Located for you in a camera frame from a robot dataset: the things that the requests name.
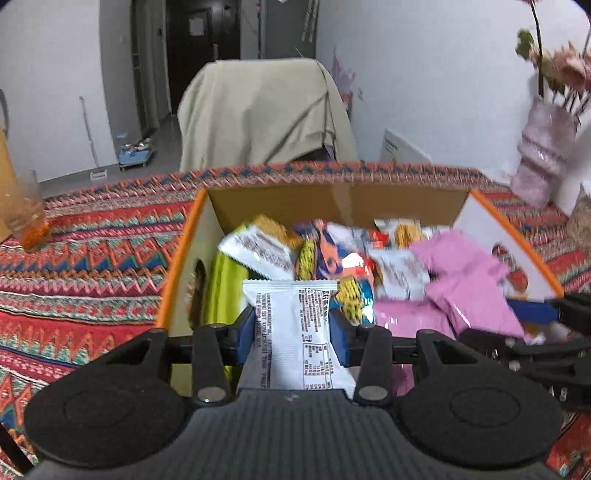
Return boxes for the white leaning board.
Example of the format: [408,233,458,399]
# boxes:
[379,129,432,164]

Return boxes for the pink textured vase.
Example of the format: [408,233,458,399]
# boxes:
[510,96,580,208]

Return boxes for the beige jacket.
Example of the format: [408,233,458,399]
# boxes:
[178,58,358,172]

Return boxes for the dark entrance door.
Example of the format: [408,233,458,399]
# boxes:
[165,0,242,116]

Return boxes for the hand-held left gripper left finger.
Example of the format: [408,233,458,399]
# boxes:
[99,307,256,407]

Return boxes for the cardboard box with orange edges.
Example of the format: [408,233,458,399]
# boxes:
[157,182,565,398]

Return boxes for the white floor mop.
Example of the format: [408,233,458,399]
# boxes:
[78,96,109,182]

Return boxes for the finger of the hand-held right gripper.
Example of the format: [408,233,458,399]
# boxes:
[507,292,591,326]
[459,328,591,409]

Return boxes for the dried pink roses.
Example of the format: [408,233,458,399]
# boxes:
[515,0,591,116]

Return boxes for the white printed snack packet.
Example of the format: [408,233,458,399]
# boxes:
[238,279,356,398]

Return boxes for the pink snack packet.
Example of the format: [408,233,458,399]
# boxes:
[410,230,527,340]

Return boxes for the pile of assorted snack packets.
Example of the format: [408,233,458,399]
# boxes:
[203,215,555,398]

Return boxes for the pink wall sticker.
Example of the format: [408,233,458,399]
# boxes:
[331,53,365,114]

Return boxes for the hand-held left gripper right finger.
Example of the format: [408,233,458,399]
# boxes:
[329,309,481,407]

